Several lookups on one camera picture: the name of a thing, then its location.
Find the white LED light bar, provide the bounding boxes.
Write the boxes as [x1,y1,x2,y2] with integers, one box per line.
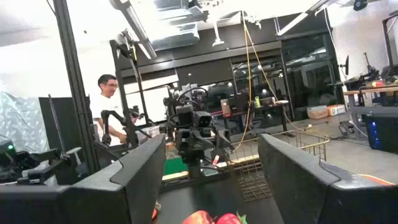
[110,0,158,60]
[275,0,331,37]

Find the black computer monitor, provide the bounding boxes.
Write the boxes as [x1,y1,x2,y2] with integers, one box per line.
[340,55,350,77]

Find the orange white box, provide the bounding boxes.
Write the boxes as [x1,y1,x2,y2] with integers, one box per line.
[326,103,347,117]

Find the brown box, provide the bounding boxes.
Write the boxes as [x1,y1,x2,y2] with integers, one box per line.
[220,98,232,118]

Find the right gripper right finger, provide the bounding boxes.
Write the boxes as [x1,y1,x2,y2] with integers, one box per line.
[257,133,398,224]

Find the yellow extension cord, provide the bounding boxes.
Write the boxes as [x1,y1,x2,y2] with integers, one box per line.
[231,12,313,152]

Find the pink red peach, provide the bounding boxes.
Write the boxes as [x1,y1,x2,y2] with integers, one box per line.
[182,210,216,224]

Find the black aluminium frame post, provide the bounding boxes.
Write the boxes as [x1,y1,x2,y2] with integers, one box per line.
[109,39,150,147]
[52,0,101,175]

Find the wooden table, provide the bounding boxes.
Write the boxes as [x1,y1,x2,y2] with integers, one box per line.
[343,84,398,139]

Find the black computer with blue light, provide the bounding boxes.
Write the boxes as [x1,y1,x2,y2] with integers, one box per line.
[361,113,398,154]

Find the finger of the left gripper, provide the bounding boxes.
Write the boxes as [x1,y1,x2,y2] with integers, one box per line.
[174,128,189,158]
[215,126,234,156]

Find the black partition board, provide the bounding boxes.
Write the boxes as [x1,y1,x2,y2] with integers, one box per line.
[38,95,91,151]

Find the black desk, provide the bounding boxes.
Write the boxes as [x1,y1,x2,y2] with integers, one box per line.
[214,99,296,138]

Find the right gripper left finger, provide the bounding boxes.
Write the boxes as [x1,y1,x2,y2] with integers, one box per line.
[0,133,167,224]

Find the pale patterned curtain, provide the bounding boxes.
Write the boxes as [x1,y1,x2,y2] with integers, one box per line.
[0,91,50,154]

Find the person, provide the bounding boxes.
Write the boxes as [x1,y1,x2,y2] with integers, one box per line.
[89,73,138,147]

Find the whiteboard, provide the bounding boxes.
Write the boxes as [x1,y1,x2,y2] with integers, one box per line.
[123,73,180,124]

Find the green floor mat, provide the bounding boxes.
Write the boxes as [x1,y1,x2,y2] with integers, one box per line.
[164,156,188,175]

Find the black device with green light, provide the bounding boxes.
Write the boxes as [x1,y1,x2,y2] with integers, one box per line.
[0,139,83,187]

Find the bronze wire basket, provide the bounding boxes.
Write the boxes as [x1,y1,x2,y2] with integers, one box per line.
[228,129,331,203]

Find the small red chili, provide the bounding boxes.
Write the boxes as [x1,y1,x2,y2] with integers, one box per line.
[151,200,162,221]

